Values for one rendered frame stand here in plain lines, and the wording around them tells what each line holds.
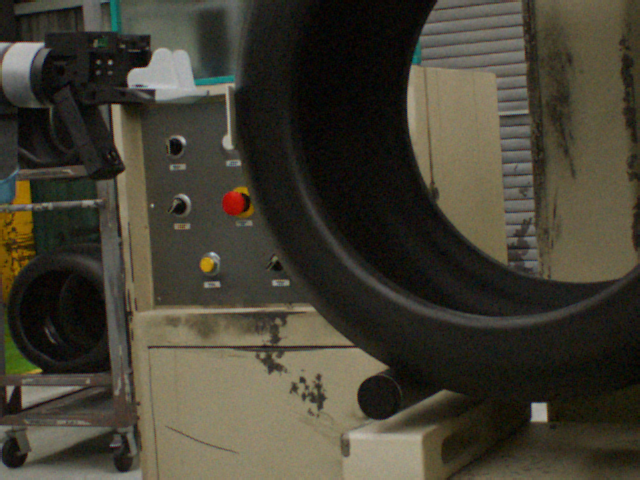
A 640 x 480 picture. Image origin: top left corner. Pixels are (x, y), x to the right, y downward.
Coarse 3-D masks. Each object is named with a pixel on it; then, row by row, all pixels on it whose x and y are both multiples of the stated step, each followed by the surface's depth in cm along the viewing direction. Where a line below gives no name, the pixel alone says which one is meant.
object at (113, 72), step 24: (48, 48) 153; (72, 48) 152; (96, 48) 150; (120, 48) 148; (144, 48) 152; (48, 72) 153; (72, 72) 152; (96, 72) 150; (120, 72) 148; (48, 96) 153
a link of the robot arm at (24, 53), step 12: (12, 48) 155; (24, 48) 154; (36, 48) 153; (12, 60) 153; (24, 60) 153; (12, 72) 153; (24, 72) 152; (12, 84) 153; (24, 84) 153; (12, 96) 155; (24, 96) 154; (36, 96) 154
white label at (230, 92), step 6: (228, 90) 132; (234, 90) 135; (228, 96) 131; (234, 96) 135; (228, 102) 131; (234, 102) 135; (228, 108) 132; (234, 108) 135; (228, 114) 132; (234, 114) 135; (228, 120) 132; (234, 120) 135; (228, 126) 132; (234, 126) 134; (228, 132) 132; (234, 132) 134; (228, 138) 132; (234, 138) 134; (234, 144) 134
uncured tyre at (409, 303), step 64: (256, 0) 132; (320, 0) 129; (384, 0) 152; (256, 64) 130; (320, 64) 150; (384, 64) 154; (256, 128) 131; (320, 128) 151; (384, 128) 154; (256, 192) 133; (320, 192) 148; (384, 192) 154; (320, 256) 128; (384, 256) 152; (448, 256) 152; (384, 320) 126; (448, 320) 123; (512, 320) 120; (576, 320) 118; (448, 384) 127; (512, 384) 123; (576, 384) 121
